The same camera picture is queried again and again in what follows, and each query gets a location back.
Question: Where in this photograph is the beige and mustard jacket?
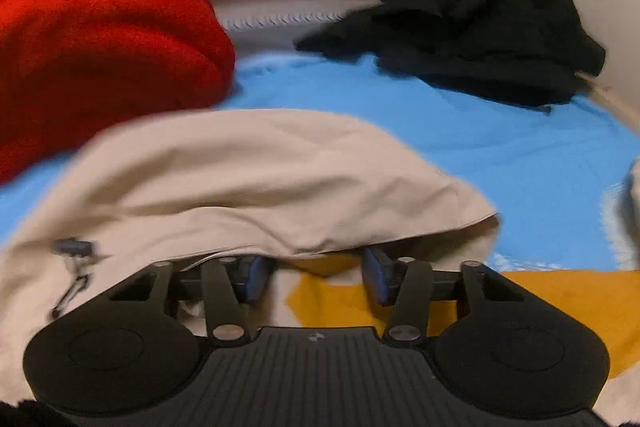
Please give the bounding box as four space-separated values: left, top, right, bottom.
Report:
0 107 640 413

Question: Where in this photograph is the blue patterned bed sheet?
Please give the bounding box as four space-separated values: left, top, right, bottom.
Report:
1 54 639 270

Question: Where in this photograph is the black garment pile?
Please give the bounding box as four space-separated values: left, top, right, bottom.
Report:
295 0 606 108

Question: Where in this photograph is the folded red knit sweater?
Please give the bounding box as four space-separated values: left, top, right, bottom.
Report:
1 0 235 181

